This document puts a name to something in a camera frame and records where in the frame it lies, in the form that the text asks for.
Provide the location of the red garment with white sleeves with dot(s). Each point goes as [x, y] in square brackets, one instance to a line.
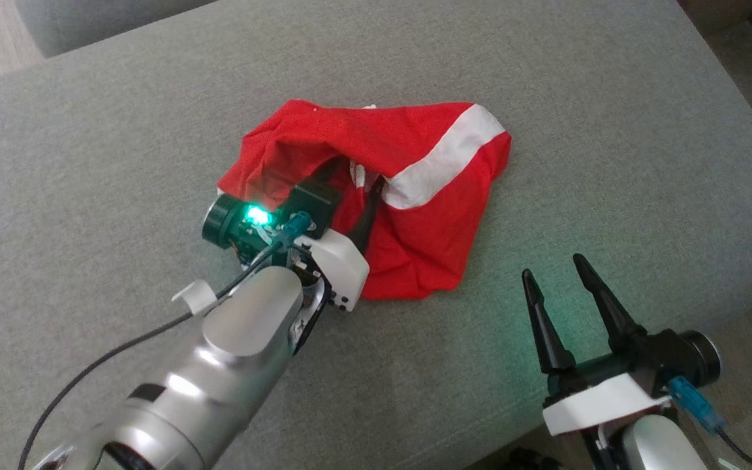
[428, 248]

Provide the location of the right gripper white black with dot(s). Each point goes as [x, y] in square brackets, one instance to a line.
[611, 398]

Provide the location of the large grey fabric sofa seat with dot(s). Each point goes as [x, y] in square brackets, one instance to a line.
[154, 130]

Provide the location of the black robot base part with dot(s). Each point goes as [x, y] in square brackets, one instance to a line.
[532, 460]

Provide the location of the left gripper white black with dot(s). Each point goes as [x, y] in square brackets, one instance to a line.
[343, 267]

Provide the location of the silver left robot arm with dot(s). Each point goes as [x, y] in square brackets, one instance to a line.
[219, 365]

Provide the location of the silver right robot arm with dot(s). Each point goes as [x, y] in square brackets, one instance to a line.
[657, 444]

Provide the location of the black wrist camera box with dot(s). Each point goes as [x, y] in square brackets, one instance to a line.
[314, 196]

